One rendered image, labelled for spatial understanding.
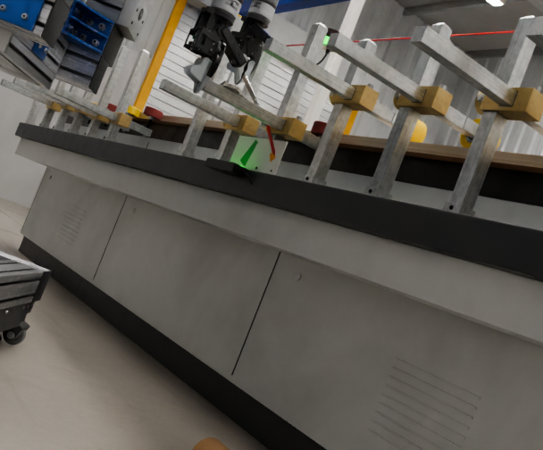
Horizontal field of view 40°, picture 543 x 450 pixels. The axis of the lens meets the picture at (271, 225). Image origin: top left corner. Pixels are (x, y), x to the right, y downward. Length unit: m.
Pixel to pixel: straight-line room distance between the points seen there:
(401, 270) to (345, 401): 0.45
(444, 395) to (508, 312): 0.37
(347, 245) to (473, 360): 0.38
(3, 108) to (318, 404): 8.05
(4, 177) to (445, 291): 8.50
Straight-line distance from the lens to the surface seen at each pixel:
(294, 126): 2.05
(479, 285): 1.44
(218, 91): 1.96
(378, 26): 12.10
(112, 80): 3.48
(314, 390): 1.98
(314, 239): 1.82
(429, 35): 1.36
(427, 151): 1.90
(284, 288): 2.19
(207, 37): 1.93
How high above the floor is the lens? 0.48
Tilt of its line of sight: 3 degrees up
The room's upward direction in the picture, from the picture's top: 22 degrees clockwise
